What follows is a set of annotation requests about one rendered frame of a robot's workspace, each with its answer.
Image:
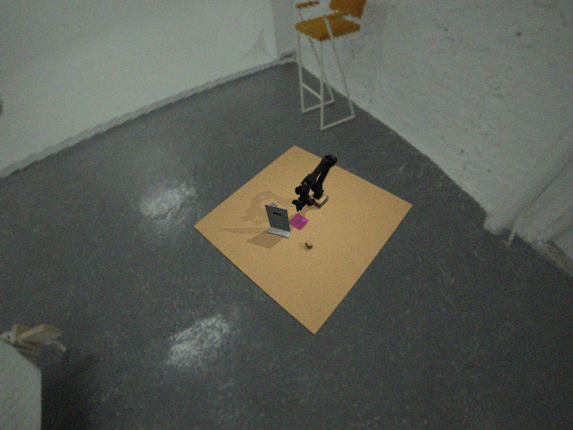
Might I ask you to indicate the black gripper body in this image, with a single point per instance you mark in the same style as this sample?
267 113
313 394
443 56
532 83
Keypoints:
301 200

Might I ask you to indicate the purple square zone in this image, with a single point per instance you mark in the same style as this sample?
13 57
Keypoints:
295 219

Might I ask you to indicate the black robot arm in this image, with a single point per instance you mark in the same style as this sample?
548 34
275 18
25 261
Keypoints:
322 170

